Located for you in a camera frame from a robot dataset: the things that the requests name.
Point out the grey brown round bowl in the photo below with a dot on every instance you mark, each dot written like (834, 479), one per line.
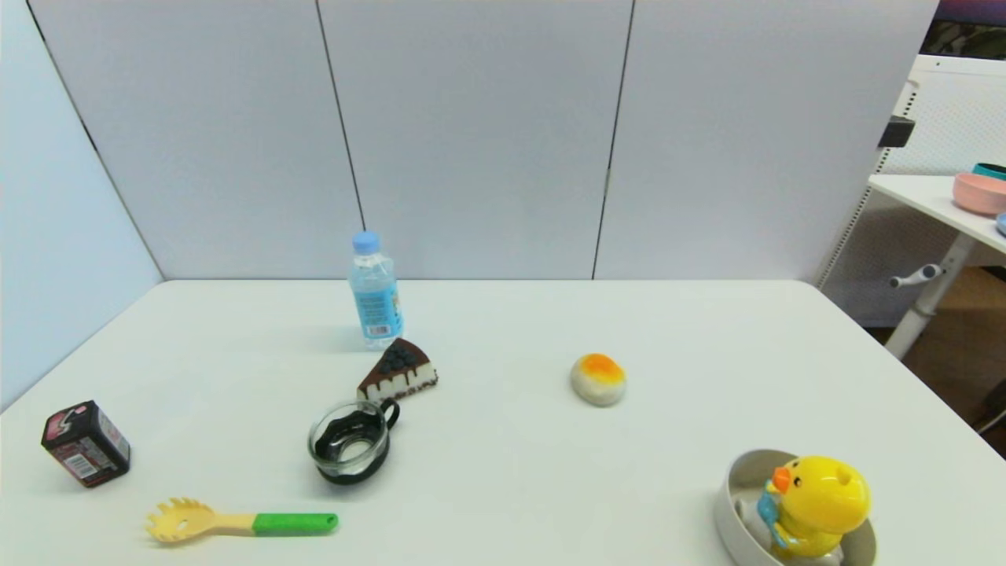
(735, 503)

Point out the black floor object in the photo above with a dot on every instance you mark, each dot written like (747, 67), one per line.
(995, 409)

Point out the chocolate blueberry cake slice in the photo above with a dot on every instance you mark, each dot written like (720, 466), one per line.
(399, 371)

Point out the clear water bottle blue label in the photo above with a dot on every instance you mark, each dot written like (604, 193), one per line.
(376, 295)

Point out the white pegboard panel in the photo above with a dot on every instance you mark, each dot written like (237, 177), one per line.
(955, 110)

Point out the pink bowl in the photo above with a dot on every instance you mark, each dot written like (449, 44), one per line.
(978, 194)

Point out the teal bowl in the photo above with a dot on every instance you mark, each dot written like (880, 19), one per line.
(992, 170)

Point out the white side table top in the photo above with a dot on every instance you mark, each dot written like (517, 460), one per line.
(927, 196)

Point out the white side table leg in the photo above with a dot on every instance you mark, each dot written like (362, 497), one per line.
(931, 295)

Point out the black and pink carton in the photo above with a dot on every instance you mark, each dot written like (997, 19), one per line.
(85, 444)

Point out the black clip on pegboard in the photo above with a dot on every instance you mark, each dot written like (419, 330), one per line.
(895, 131)

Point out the yellow duck toy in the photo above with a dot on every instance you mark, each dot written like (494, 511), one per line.
(821, 499)

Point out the white bun orange top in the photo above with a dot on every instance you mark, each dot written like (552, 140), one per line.
(599, 380)

